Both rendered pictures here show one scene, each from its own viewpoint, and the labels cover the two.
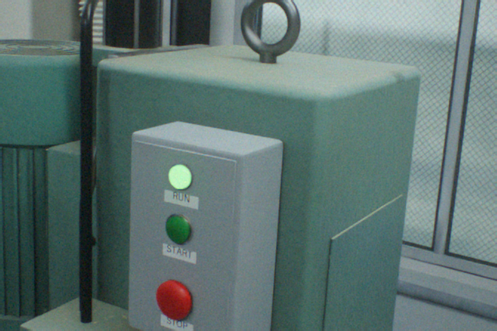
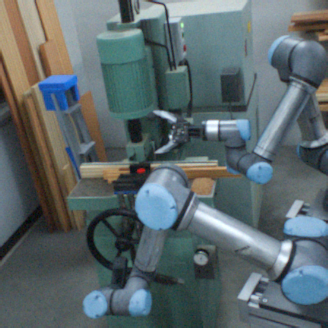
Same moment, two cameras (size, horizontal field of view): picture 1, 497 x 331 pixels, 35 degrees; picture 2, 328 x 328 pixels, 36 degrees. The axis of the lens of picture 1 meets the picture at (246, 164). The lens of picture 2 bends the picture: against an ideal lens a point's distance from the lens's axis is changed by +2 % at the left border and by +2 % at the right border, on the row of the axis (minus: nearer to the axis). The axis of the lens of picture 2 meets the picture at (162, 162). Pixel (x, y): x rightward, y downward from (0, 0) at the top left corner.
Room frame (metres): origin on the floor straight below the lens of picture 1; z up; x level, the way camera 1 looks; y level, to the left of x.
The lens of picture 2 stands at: (1.23, 2.10, 1.85)
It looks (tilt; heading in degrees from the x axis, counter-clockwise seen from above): 25 degrees down; 256
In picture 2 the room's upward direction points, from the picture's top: 8 degrees counter-clockwise
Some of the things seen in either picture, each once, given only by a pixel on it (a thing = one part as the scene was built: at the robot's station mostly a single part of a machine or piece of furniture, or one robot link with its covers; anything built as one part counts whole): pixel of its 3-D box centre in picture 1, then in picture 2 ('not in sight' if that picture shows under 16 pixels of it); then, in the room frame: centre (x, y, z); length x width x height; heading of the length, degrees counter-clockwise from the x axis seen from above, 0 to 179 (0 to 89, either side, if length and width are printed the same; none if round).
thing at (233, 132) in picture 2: not in sight; (234, 131); (0.58, 0.60, 1.17); 0.11 x 0.08 x 0.09; 150
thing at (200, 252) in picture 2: not in sight; (201, 258); (0.73, 0.55, 0.65); 0.06 x 0.04 x 0.08; 150
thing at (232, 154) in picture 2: not in sight; (238, 158); (0.58, 0.62, 1.07); 0.11 x 0.08 x 0.11; 94
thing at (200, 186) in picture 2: not in sight; (201, 184); (0.66, 0.45, 0.91); 0.12 x 0.09 x 0.03; 60
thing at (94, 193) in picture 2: not in sight; (141, 196); (0.89, 0.34, 0.87); 0.61 x 0.30 x 0.06; 150
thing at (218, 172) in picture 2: not in sight; (170, 173); (0.75, 0.30, 0.92); 0.59 x 0.02 x 0.04; 150
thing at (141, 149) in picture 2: not in sight; (140, 148); (0.84, 0.22, 1.03); 0.14 x 0.07 x 0.09; 60
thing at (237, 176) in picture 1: (203, 236); (175, 39); (0.57, 0.03, 1.40); 0.10 x 0.06 x 0.16; 60
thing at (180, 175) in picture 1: (179, 176); not in sight; (0.54, 0.05, 1.46); 0.02 x 0.01 x 0.02; 60
